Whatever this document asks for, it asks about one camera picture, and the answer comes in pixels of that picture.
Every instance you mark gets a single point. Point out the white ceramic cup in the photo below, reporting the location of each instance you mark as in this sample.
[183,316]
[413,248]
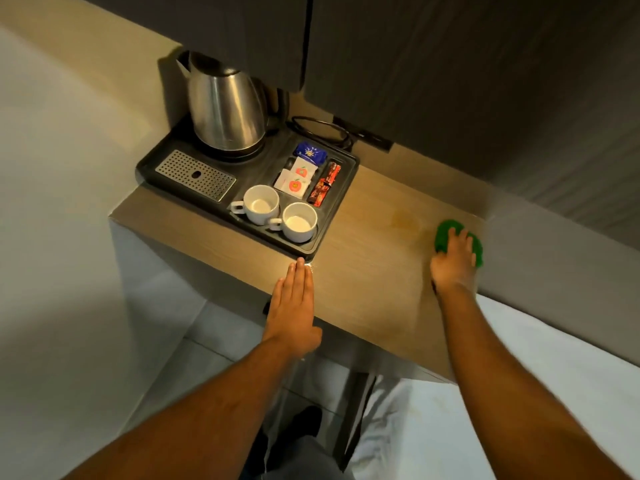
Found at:
[297,222]
[260,204]

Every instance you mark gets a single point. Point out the person's left fingers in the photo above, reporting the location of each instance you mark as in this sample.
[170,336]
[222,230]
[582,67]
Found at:
[296,284]

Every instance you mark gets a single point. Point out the white bed sheet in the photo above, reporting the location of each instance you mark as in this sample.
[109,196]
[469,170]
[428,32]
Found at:
[495,394]

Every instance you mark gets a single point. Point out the black plastic tray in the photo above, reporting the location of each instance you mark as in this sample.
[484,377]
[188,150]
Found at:
[250,184]

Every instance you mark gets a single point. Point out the dark wooden cabinet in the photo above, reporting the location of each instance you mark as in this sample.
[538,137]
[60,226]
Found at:
[400,89]

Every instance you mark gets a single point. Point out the person's right fingers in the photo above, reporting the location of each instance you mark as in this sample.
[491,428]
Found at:
[461,243]

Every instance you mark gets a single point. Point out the metal perforated drip grate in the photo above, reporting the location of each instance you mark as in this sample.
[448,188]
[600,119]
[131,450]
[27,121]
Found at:
[195,174]

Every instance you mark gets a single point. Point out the dark wall socket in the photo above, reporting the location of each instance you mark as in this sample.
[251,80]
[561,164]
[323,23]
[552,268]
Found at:
[365,135]

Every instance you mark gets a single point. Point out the stainless steel electric kettle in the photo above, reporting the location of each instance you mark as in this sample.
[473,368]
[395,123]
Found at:
[225,109]

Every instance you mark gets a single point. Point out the person's left hand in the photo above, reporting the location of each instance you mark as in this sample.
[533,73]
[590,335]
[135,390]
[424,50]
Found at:
[292,314]

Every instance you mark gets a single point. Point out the person's leg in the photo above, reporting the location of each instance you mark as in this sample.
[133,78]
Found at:
[300,459]

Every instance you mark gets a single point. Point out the person's black shoe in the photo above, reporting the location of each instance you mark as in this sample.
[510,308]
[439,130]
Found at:
[300,424]

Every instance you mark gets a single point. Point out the person's right hand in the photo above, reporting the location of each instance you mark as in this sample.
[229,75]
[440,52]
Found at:
[452,267]

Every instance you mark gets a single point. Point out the red coffee stick sachet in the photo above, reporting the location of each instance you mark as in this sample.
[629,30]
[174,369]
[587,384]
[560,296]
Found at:
[324,184]

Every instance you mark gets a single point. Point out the green cleaning cloth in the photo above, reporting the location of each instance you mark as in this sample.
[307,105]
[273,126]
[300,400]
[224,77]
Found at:
[462,234]

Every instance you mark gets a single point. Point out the white tea bag packet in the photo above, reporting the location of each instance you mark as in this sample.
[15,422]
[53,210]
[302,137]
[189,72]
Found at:
[292,183]
[304,169]

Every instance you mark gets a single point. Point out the person's left forearm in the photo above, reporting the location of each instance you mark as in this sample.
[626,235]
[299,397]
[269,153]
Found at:
[200,414]

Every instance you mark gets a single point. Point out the person's right forearm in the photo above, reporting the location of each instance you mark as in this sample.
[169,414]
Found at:
[515,389]

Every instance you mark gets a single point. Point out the blue sachet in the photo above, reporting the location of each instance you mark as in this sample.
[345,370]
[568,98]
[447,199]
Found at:
[310,153]

